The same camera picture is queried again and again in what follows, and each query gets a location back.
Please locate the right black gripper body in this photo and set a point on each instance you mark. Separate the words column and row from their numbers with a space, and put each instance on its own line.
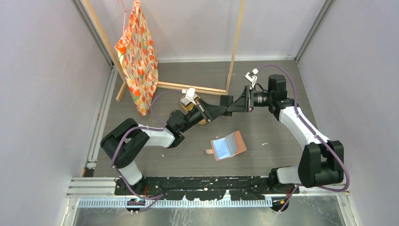
column 251, row 100

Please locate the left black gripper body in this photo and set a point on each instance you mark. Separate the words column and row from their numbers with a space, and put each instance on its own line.
column 202, row 111

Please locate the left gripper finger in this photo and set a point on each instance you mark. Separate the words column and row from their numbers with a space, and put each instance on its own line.
column 216, row 110
column 226, row 100

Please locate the brown leather card holder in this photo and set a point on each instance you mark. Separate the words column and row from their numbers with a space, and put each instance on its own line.
column 227, row 147

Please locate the stack of credit cards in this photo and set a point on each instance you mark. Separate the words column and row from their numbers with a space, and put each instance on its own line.
column 186, row 103

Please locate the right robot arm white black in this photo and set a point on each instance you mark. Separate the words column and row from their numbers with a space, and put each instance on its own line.
column 320, row 163

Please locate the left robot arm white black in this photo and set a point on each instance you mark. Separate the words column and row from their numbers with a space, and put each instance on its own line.
column 123, row 144

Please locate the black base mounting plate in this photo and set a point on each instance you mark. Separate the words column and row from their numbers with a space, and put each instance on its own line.
column 239, row 188

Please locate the orange floral fabric bag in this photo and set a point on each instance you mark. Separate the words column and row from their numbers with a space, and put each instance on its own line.
column 138, row 59

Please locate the pink clothes hanger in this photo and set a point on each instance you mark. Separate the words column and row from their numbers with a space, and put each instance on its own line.
column 126, row 9

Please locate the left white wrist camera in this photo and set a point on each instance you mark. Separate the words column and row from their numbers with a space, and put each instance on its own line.
column 189, row 95

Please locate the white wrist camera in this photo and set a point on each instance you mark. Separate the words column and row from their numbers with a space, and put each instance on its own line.
column 252, row 77
column 189, row 95

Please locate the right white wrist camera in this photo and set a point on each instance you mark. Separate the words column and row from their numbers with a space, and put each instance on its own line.
column 252, row 77

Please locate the wooden clothes rack frame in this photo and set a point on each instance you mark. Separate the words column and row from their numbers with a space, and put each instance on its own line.
column 88, row 8

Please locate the aluminium rail frame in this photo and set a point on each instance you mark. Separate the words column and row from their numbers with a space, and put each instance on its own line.
column 99, row 193

